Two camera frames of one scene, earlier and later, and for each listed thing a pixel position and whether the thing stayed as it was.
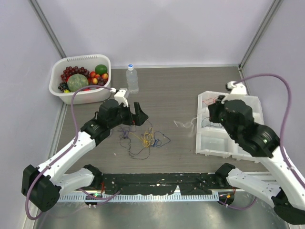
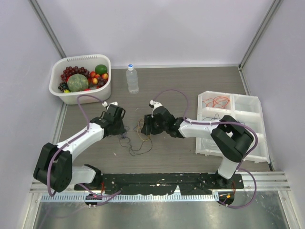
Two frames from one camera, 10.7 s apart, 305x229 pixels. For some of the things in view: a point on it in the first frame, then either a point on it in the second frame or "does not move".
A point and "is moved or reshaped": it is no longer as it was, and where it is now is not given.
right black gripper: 214,109 to 148,128
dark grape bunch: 63,86 does not move
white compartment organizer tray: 212,139 does not move
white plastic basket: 83,95 does not move
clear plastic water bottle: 131,77 does not move
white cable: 190,134 is moved or reshaped
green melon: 76,81 does not move
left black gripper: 140,116 to 121,130
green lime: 100,69 does not move
